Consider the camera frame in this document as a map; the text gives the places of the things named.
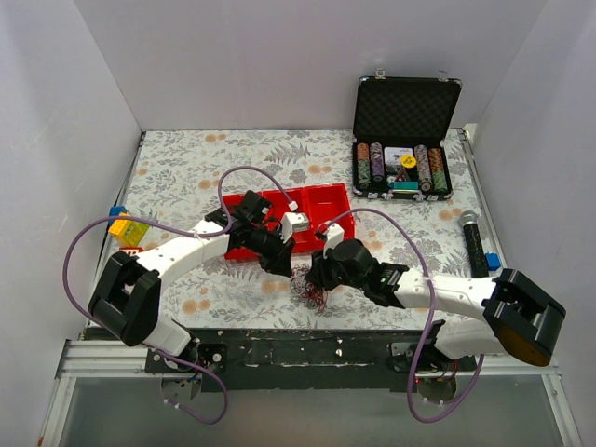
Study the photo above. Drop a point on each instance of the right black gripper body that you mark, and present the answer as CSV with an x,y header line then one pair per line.
x,y
323,273

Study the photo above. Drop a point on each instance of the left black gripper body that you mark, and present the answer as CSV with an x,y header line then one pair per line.
x,y
279,254

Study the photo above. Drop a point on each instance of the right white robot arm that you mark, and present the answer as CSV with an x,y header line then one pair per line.
x,y
508,314

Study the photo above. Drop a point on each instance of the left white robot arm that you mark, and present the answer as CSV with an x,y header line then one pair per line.
x,y
126,300

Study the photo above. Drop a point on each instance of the floral table mat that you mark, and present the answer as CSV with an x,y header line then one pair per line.
x,y
176,178

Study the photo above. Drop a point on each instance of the red three-compartment tray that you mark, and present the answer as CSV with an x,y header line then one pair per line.
x,y
320,203

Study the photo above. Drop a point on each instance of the red white window brick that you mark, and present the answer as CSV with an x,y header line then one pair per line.
x,y
131,251

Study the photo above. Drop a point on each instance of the black poker chip case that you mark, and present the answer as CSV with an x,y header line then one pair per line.
x,y
399,130

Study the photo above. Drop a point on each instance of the yellow green toy brick house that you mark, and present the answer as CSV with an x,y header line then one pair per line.
x,y
127,233

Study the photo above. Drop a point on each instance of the black microphone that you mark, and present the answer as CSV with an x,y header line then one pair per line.
x,y
478,265

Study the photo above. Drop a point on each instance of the small blue block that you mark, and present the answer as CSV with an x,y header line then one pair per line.
x,y
492,261

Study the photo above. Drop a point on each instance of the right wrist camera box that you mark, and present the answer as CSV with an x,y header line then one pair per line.
x,y
333,236

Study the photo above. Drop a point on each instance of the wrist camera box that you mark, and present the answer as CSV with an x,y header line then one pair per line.
x,y
293,222
333,236

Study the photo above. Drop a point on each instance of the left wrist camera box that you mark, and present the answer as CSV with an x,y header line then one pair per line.
x,y
293,222

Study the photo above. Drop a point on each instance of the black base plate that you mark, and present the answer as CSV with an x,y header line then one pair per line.
x,y
305,359

